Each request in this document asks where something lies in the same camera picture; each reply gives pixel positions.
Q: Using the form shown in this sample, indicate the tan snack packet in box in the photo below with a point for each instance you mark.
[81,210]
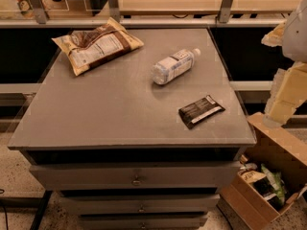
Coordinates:
[252,176]

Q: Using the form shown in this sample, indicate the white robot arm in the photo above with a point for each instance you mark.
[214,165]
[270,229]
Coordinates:
[294,45]

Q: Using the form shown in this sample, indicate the green snack bag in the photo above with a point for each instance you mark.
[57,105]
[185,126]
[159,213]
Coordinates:
[275,181]

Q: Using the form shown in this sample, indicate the black rxbar chocolate wrapper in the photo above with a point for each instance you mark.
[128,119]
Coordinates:
[198,111]

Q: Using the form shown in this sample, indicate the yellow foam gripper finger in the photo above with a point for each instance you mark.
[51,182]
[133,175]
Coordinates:
[288,93]
[275,37]

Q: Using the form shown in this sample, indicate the grey drawer cabinet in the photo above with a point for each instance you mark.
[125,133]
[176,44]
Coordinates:
[112,144]

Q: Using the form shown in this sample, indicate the clear plastic water bottle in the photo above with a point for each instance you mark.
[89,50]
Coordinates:
[174,65]

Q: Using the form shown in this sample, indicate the tan brown snack bag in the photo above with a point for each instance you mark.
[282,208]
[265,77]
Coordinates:
[90,49]

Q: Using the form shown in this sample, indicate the open cardboard box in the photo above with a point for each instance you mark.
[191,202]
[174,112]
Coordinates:
[280,152]

